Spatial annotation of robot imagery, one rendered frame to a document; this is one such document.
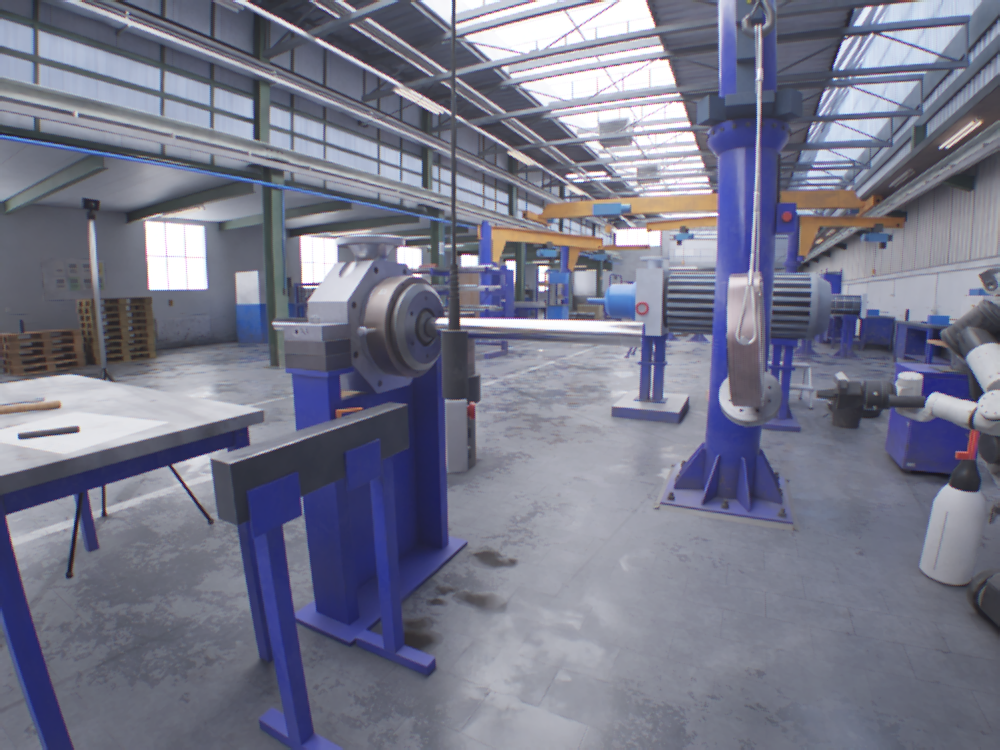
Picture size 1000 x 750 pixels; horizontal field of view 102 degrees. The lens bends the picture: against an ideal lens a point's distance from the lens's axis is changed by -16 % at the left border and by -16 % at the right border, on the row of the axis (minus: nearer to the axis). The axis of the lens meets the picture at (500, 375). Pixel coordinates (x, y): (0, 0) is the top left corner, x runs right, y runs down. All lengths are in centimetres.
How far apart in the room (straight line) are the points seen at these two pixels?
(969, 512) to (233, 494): 267
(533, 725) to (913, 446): 335
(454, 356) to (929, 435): 378
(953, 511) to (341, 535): 248
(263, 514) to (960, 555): 264
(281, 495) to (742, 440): 248
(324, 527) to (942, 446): 391
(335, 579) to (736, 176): 273
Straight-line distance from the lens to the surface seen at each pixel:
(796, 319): 489
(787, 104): 304
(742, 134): 299
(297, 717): 153
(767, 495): 318
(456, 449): 83
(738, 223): 294
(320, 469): 127
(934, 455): 428
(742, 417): 167
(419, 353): 175
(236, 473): 112
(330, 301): 174
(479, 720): 164
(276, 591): 129
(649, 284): 493
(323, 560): 191
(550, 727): 163
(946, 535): 272
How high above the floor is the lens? 120
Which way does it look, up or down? 9 degrees down
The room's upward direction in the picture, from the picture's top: straight up
